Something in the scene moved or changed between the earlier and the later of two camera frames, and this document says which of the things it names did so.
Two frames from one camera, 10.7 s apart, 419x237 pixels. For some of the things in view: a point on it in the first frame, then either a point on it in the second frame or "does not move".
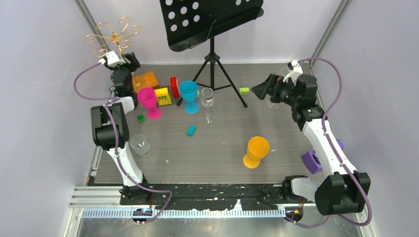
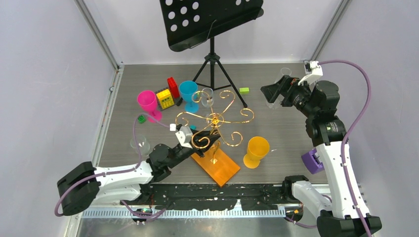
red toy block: x=174 y=87 does not move
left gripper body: x=125 y=68 -> x=183 y=150
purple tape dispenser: x=312 y=162 does not move
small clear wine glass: x=207 y=99 does not move
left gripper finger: x=133 y=60 -> x=203 y=141
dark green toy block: x=141 y=118 does not move
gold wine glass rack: x=104 y=35 -> x=216 y=163
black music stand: x=189 y=22 does not move
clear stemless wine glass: x=140 y=145 does not move
